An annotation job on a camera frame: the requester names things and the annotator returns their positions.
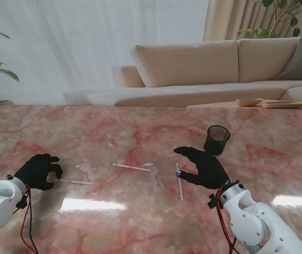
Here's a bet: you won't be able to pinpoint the flat wooden tray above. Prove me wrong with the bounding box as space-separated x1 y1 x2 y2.
262 100 302 109

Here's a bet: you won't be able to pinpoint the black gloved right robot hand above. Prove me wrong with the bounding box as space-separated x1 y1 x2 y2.
173 147 231 190

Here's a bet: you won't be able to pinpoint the sheer white curtain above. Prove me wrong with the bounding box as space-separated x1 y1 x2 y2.
0 0 210 105

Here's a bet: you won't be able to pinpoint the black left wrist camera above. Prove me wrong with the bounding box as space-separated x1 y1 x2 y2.
15 194 29 210

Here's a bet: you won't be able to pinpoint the black mesh brush holder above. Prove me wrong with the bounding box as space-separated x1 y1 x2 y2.
203 125 231 157

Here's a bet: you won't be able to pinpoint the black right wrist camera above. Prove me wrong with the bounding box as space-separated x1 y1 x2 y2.
207 194 222 210

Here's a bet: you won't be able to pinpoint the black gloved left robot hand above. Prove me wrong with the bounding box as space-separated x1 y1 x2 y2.
14 153 64 191

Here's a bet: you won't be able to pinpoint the tall green leafy plant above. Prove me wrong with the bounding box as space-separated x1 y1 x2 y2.
236 0 302 40

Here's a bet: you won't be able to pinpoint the arm red black cables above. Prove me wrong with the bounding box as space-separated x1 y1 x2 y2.
214 186 241 254
20 184 39 254

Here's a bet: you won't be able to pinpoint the left arm red black cables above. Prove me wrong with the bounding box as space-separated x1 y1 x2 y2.
20 184 39 254

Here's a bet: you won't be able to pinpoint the white straw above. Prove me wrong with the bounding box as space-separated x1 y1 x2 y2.
175 161 185 202
111 162 152 172
53 178 95 185

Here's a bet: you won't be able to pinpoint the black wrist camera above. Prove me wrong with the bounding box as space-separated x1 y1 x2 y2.
15 194 29 210
207 194 222 210

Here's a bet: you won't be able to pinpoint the wooden coffee table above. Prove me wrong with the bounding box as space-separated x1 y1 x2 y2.
186 101 302 119

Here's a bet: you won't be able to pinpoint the beige sofa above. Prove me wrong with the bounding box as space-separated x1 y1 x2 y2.
63 35 302 108

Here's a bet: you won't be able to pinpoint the beige curtain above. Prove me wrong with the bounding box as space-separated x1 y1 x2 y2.
202 0 302 42

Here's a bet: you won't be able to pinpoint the right arm red black cables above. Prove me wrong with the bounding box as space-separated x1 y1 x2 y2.
214 186 241 254

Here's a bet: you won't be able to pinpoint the wooden bowl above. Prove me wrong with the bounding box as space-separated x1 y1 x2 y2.
235 97 264 107

